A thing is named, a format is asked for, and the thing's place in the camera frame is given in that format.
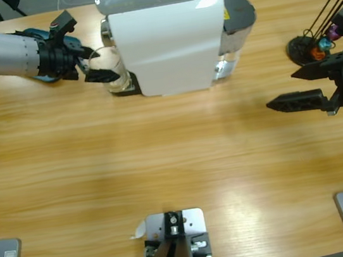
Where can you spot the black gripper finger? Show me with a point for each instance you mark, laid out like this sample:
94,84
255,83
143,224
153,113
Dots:
298,101
101,76
322,67
78,47

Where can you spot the clear drinking glass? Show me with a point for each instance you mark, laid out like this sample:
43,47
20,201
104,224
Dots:
113,58

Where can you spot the white capsule coffee machine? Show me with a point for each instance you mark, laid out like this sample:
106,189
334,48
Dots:
163,46

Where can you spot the orange coffee capsule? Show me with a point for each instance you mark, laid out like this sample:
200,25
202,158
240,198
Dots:
317,54

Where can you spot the blue coffee capsule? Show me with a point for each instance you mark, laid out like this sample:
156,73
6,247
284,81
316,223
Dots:
326,44

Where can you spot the purple coffee capsule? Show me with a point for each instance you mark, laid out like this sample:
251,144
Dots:
333,32

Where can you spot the black capsule holder with rods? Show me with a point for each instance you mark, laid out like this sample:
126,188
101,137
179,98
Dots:
299,49

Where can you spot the teal square tray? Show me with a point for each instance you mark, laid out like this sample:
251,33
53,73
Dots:
37,31

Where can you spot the white mounting block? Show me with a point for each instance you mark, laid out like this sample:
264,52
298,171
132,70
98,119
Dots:
194,221

